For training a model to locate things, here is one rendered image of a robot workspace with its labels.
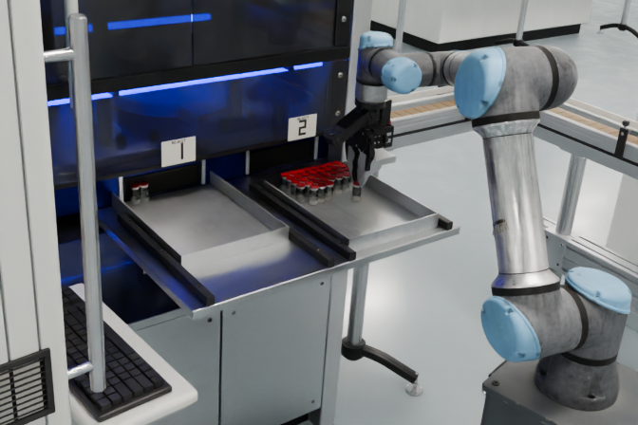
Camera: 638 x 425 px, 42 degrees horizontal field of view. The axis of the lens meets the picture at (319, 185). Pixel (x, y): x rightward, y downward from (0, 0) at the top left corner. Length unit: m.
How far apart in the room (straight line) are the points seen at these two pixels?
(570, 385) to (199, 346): 0.99
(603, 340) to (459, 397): 1.37
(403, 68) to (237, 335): 0.88
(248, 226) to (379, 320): 1.40
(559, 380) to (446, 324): 1.65
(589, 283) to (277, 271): 0.61
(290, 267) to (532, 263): 0.52
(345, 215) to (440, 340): 1.27
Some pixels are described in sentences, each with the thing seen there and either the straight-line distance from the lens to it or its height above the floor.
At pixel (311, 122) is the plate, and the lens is 2.08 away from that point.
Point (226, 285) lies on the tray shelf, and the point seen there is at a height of 0.88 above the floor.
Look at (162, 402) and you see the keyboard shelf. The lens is 1.49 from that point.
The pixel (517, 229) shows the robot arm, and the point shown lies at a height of 1.12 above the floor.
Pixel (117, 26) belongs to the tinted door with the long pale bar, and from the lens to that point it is 1.76.
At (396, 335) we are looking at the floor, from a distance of 3.12.
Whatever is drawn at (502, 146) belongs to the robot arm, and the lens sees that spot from 1.44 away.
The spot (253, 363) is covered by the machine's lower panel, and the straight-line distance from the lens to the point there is 2.34.
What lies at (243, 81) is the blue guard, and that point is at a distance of 1.93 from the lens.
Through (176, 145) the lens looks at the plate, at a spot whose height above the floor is 1.04.
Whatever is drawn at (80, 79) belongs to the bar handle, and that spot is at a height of 1.40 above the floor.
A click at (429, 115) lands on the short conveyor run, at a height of 0.93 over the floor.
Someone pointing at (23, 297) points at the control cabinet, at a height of 1.10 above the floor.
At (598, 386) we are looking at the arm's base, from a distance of 1.61.
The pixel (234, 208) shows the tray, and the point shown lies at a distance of 1.95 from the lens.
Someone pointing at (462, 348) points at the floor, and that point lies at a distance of 3.11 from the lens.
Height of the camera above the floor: 1.75
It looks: 24 degrees down
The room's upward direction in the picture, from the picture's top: 4 degrees clockwise
